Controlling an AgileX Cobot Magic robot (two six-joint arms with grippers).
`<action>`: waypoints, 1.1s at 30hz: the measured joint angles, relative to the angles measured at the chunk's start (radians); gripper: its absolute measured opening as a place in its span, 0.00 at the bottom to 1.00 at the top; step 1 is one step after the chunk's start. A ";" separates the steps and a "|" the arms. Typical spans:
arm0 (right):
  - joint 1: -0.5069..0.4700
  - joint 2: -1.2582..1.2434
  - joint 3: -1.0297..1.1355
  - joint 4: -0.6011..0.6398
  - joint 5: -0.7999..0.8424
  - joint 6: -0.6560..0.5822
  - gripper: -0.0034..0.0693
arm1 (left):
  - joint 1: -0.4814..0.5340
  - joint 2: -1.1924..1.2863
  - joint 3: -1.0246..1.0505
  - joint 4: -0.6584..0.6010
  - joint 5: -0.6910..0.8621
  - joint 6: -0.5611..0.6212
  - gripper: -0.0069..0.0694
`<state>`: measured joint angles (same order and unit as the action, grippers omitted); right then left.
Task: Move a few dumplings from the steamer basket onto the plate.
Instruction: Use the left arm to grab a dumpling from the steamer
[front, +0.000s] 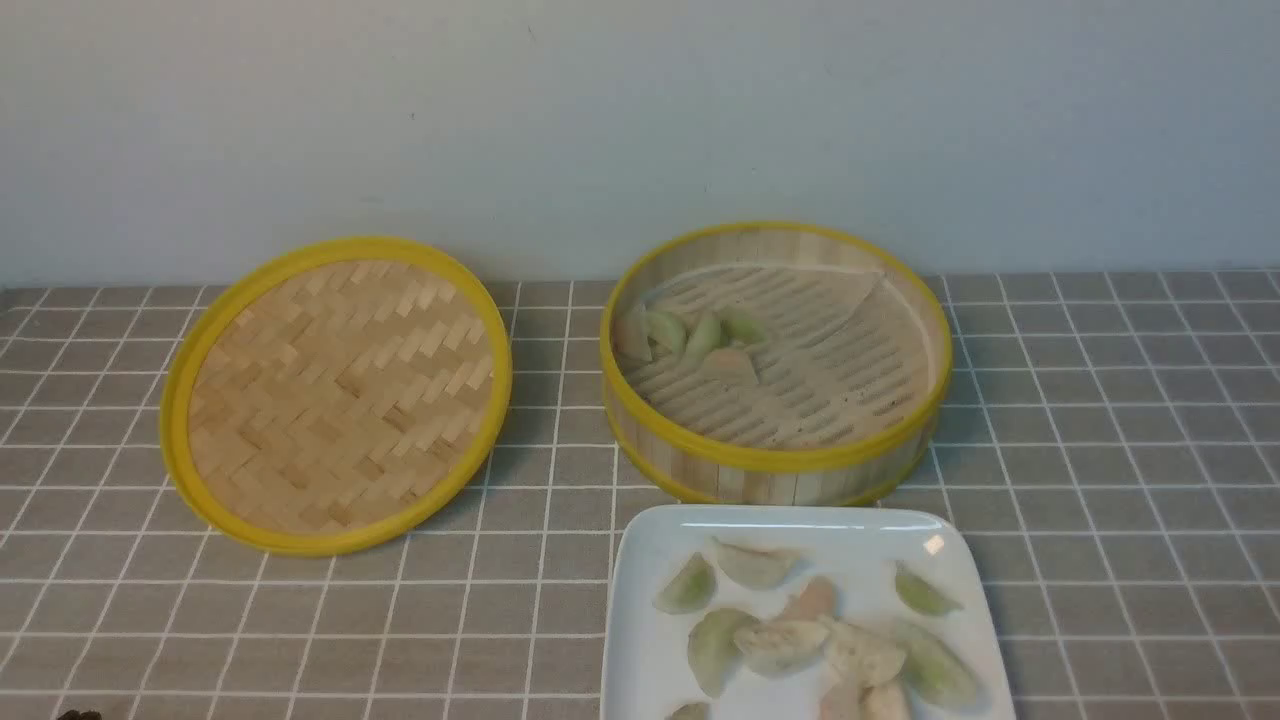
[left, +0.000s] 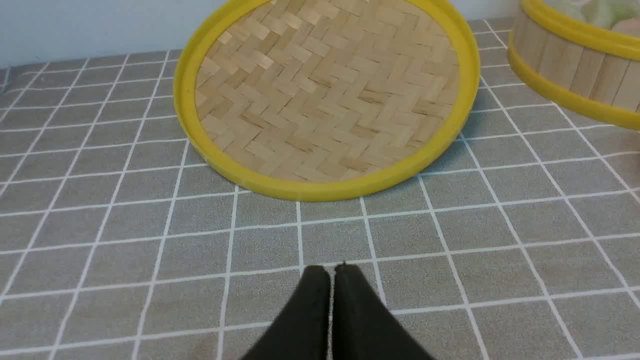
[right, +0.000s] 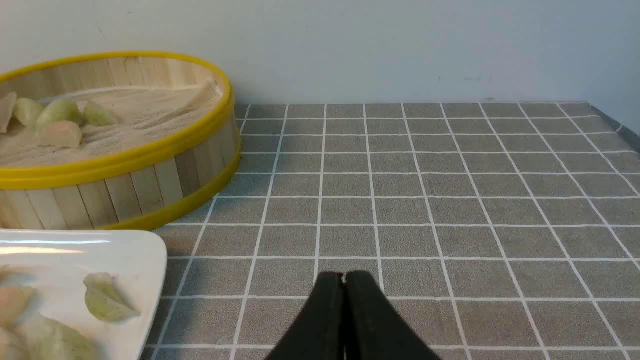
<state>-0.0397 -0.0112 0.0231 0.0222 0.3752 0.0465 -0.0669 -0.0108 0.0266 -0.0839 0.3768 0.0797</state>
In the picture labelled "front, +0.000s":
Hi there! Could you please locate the pale dumpling in steamer left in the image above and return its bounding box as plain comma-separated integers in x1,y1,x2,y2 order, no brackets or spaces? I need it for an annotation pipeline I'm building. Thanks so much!
613,304,653,363

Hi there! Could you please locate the green dumpling plate lower left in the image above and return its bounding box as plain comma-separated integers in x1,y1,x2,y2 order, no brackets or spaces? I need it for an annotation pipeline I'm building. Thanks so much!
686,607,760,698

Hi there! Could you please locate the pale pink dumpling steamer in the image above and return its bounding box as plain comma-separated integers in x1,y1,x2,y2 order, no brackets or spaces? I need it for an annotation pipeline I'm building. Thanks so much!
699,346,759,387

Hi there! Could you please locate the bamboo steamer lid yellow rim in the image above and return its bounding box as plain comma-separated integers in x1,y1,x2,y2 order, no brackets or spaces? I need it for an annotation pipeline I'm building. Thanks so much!
157,237,513,556

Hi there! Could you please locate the large green dumpling plate right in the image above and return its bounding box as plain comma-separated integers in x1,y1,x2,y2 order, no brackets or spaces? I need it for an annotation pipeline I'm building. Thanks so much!
887,619,983,712

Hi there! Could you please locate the green dumpling steamer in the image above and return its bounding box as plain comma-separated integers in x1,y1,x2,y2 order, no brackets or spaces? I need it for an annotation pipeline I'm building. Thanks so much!
682,310,724,366
719,306,769,347

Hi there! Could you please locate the white dumpling plate centre right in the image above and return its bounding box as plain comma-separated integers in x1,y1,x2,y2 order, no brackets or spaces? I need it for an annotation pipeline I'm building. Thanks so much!
820,618,908,688

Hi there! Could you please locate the pink dumpling plate centre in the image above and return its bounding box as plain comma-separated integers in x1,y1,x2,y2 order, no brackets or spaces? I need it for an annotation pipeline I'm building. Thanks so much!
777,575,838,623

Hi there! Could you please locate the white dumpling plate top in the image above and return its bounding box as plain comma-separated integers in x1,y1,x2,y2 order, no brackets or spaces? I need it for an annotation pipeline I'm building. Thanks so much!
712,538,803,591

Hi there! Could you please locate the pale dumpling plate bottom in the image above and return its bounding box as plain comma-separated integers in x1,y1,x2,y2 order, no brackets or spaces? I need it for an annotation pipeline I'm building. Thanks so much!
818,679,913,719

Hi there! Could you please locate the grey checked tablecloth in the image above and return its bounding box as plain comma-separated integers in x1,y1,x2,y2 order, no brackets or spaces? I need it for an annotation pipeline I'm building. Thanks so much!
1,272,1279,719

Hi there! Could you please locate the green dumpling plate bottom edge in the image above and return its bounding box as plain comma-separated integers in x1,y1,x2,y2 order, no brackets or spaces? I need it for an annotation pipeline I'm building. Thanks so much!
666,702,710,720

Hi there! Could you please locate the white square plate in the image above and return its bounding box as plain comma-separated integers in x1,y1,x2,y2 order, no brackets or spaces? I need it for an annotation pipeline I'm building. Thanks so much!
602,505,1018,719

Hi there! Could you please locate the bamboo steamer basket yellow rim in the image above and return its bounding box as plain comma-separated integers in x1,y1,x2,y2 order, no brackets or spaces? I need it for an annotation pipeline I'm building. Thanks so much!
599,222,955,506

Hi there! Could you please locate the green dumpling in steamer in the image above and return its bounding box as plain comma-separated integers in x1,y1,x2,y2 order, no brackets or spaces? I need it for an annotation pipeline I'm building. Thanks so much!
644,310,689,356

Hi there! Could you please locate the white dumpling plate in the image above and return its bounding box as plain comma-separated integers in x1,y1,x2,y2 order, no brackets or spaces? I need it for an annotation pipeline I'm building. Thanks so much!
712,538,803,591
733,620,829,678
820,618,908,688

